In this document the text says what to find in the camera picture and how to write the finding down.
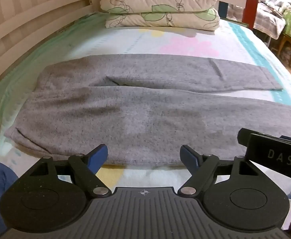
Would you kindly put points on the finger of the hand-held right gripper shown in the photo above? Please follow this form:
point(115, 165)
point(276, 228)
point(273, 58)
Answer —
point(243, 136)

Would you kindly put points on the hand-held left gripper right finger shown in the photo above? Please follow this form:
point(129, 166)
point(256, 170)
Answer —
point(188, 159)

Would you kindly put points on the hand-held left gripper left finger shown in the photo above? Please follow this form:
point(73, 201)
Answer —
point(99, 158)

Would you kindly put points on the grey pants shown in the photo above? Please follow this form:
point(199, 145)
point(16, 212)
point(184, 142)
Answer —
point(135, 119)

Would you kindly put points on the wooden stool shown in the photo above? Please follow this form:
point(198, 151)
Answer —
point(288, 44)

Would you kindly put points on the floral bed sheet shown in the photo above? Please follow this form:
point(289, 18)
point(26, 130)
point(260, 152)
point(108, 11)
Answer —
point(185, 44)

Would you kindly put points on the grey plaid blanket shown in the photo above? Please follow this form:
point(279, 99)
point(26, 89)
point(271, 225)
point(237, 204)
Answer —
point(267, 15)

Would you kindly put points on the red bed post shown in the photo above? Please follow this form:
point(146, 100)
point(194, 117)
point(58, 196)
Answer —
point(251, 12)

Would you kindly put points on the blue bed post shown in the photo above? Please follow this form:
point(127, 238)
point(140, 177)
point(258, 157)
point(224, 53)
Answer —
point(223, 10)

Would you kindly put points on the white wooden bed frame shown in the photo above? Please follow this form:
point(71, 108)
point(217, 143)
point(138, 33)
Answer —
point(35, 17)

